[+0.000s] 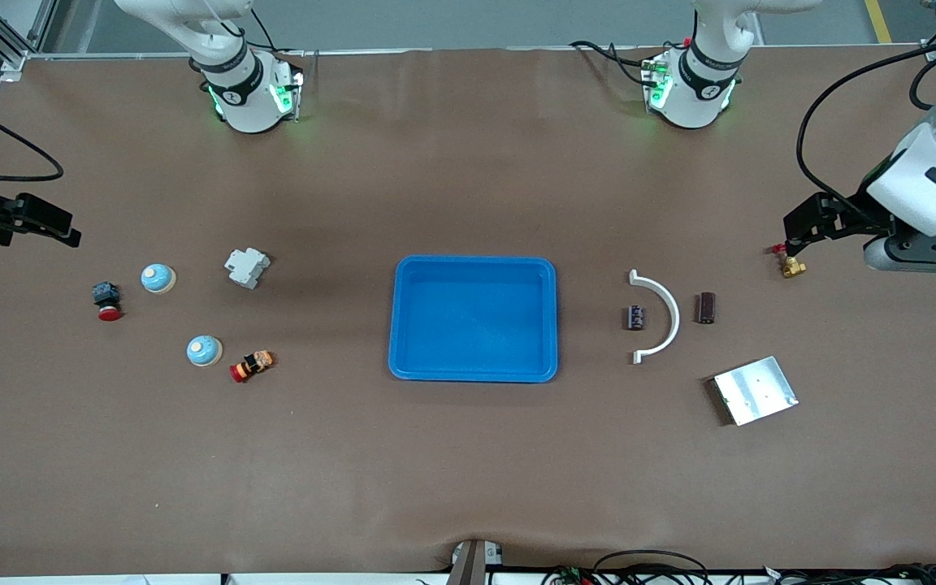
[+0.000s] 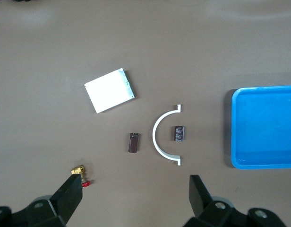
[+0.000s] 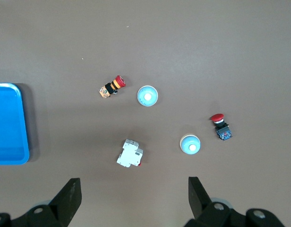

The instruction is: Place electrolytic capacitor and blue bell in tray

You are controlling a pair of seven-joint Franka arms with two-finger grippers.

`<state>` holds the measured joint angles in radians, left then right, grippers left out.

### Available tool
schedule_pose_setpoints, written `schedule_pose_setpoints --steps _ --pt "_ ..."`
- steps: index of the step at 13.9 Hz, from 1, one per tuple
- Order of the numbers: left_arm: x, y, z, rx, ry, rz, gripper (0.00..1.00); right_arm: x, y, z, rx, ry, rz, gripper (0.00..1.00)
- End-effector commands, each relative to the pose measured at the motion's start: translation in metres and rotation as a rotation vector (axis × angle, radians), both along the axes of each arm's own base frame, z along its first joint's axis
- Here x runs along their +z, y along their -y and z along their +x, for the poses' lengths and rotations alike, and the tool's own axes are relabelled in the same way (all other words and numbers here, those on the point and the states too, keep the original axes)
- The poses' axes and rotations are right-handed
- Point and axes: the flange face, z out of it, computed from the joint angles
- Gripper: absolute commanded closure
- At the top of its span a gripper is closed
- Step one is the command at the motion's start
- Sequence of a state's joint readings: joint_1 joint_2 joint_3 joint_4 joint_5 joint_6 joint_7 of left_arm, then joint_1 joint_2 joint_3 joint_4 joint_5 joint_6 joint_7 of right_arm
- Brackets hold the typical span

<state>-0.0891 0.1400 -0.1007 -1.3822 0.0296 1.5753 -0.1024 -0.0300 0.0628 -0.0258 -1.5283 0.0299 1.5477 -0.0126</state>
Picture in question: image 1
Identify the blue bell white button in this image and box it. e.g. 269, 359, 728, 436
141, 263, 177, 294

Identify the blue bell tan button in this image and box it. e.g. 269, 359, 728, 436
186, 335, 223, 367

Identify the blue plastic tray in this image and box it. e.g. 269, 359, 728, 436
388, 255, 559, 384

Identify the red mushroom pushbutton blue base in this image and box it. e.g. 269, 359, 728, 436
92, 281, 124, 322

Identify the white curved plastic clamp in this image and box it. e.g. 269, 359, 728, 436
628, 269, 681, 365

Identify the silver metal plate module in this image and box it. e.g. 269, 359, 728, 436
713, 356, 800, 427

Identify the white circuit breaker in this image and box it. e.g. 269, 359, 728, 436
224, 247, 271, 290

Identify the red emergency stop orange base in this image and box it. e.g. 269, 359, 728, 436
229, 350, 275, 384

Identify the brown table mat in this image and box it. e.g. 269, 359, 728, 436
0, 45, 936, 578

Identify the grey table edge clamp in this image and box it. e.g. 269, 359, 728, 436
448, 539, 505, 585

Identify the brass valve red handle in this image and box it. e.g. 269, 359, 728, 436
771, 242, 808, 280

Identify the aluminium frame profile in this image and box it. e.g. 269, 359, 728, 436
0, 0, 59, 74

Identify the black left arm base cable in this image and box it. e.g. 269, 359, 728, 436
570, 39, 656, 89

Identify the black arm base cable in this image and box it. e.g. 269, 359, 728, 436
249, 8, 306, 58
570, 39, 656, 89

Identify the black right arm base cable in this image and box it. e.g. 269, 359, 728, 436
249, 8, 306, 58

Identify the black cable bundle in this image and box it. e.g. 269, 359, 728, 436
541, 549, 936, 585

